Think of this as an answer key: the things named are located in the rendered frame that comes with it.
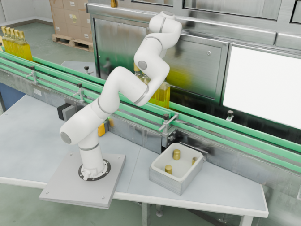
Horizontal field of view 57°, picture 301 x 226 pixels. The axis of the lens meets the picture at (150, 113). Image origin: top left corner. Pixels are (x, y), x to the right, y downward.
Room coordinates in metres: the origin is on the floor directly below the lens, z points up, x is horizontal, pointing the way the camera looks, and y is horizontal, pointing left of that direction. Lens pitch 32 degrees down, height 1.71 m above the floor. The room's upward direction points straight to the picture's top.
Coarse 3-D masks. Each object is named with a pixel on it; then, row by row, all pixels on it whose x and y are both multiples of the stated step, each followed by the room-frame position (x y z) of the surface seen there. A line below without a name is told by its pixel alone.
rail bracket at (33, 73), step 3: (30, 66) 1.72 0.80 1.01; (33, 66) 1.72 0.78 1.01; (33, 69) 1.72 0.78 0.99; (33, 72) 1.72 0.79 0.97; (27, 75) 1.69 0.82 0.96; (30, 75) 1.70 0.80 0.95; (33, 75) 1.71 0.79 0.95; (36, 75) 1.73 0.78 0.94; (36, 81) 1.72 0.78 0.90; (36, 84) 1.71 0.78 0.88
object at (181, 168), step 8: (176, 144) 1.11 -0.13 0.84; (168, 152) 1.06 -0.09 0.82; (184, 152) 1.08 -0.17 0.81; (192, 152) 1.05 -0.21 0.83; (200, 152) 1.04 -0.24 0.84; (160, 160) 1.00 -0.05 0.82; (168, 160) 1.06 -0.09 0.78; (176, 160) 1.06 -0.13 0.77; (184, 160) 1.06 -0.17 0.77; (200, 160) 0.99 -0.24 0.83; (152, 168) 0.94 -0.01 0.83; (160, 168) 1.00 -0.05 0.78; (176, 168) 1.01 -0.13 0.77; (184, 168) 1.01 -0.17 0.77; (192, 168) 0.93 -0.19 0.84; (168, 176) 0.88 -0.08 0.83; (176, 176) 0.95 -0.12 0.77; (184, 176) 0.88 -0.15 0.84
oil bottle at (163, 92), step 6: (162, 84) 1.28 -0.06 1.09; (168, 84) 1.30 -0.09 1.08; (162, 90) 1.27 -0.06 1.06; (168, 90) 1.29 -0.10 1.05; (156, 96) 1.29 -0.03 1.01; (162, 96) 1.27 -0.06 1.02; (168, 96) 1.30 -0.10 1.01; (156, 102) 1.29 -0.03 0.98; (162, 102) 1.27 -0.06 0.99; (168, 102) 1.30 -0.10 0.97; (168, 108) 1.30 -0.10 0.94
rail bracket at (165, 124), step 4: (164, 116) 1.11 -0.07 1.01; (168, 116) 1.11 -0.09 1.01; (176, 116) 1.19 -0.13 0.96; (164, 120) 1.11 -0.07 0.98; (164, 124) 1.10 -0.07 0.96; (168, 124) 1.11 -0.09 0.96; (160, 128) 1.07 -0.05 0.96; (164, 128) 1.11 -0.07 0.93; (164, 132) 1.11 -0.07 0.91; (168, 132) 1.12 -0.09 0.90; (164, 136) 1.10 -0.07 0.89
